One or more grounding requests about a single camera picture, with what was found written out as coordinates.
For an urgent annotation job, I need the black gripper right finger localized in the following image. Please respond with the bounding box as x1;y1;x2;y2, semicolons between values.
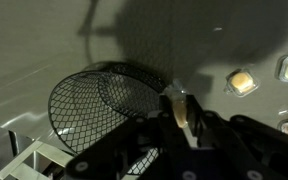
186;95;288;180

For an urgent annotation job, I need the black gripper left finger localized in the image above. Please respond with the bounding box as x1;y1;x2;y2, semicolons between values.
65;96;184;180

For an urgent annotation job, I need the clear cracker packet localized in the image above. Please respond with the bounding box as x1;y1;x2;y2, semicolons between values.
164;79;188;128

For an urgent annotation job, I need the black mesh basket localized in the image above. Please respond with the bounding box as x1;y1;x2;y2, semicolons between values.
47;61;168;177

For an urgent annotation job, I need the cracker packet near gripper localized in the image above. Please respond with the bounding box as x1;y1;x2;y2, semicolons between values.
224;69;259;97

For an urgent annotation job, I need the grey wooden chair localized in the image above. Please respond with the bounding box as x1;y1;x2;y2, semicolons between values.
0;131;74;180

